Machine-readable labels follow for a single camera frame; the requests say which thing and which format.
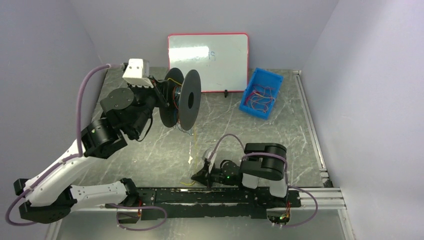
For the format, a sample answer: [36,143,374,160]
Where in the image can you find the yellow cable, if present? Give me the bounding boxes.
[165,77,198,187]

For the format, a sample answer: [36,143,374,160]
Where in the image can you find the blue plastic bin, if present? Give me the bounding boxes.
[238,68,284,120]

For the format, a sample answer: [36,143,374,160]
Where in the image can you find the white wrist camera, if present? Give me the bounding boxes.
[122,58,153,88]
[202,149,216,164]

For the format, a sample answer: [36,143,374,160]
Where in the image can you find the red framed whiteboard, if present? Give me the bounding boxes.
[168,32,249,93]

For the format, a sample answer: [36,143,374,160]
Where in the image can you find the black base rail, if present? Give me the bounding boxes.
[120,186,302,219]

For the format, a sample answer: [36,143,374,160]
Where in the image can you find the black perforated cable spool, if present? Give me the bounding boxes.
[159,67,202,131]

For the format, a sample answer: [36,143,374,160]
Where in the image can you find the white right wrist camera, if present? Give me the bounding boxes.
[202,149,216,164]

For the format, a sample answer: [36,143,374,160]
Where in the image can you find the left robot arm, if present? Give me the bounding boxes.
[13,79,166,226]

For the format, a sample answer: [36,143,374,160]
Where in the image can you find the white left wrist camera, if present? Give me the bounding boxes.
[122,58,153,88]

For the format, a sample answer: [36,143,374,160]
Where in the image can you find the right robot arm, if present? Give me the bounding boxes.
[191,143,288,198]

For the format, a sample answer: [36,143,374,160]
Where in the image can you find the aluminium frame rail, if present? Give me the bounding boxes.
[293,70,347,211]

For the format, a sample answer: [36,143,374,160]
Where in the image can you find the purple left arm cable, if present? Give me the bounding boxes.
[4,63,128,227]

